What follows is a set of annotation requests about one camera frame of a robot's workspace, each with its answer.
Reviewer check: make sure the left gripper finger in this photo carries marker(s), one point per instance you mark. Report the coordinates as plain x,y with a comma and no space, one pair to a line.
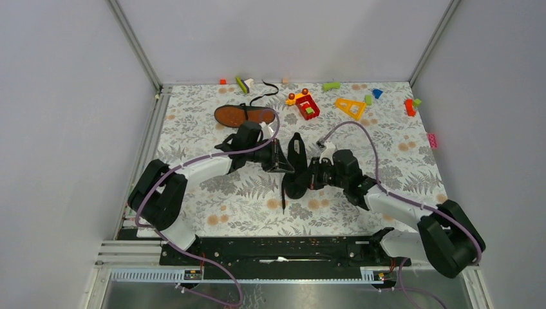
277,153
282,167

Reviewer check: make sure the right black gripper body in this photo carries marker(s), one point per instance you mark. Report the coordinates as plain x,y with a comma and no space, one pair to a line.
322,174

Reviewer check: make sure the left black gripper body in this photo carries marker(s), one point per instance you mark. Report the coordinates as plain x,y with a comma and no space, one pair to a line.
266,155

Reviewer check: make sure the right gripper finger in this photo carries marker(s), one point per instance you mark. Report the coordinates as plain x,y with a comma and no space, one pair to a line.
306,178
298,191

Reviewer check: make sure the black sneaker with laces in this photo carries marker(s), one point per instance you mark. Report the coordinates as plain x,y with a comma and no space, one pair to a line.
298,159

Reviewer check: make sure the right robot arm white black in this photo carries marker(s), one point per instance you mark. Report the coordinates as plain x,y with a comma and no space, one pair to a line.
442,236

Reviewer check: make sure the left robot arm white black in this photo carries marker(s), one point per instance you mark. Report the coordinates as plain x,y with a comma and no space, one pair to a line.
158,196

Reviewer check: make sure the overturned shoe orange sole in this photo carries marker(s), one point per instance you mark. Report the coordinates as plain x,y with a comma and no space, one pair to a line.
235,115

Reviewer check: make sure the floral patterned table mat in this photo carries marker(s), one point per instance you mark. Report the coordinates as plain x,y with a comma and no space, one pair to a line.
386,141

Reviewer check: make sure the red duplo block assembly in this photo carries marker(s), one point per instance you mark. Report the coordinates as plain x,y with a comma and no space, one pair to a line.
304,102

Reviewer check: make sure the green purple white toy blocks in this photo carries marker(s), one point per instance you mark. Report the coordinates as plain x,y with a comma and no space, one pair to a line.
245,84

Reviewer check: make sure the green curved toy block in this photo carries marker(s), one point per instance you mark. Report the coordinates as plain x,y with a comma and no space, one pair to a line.
331,85

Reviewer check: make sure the blue toy block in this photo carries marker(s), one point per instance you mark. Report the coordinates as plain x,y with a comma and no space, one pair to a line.
377,93

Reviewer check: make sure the red and green toy blocks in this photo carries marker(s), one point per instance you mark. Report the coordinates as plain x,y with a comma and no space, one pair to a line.
411,106

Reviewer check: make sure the pink lego brick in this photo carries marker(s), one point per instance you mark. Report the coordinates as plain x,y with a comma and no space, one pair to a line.
432,140

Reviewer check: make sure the yellow triangular toy frame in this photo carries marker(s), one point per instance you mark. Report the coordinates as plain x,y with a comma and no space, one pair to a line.
352,108

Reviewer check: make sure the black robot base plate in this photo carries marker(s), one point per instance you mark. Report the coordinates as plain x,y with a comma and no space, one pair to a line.
308,257

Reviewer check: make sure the aluminium frame rails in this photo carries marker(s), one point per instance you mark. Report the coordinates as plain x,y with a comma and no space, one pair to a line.
197,41

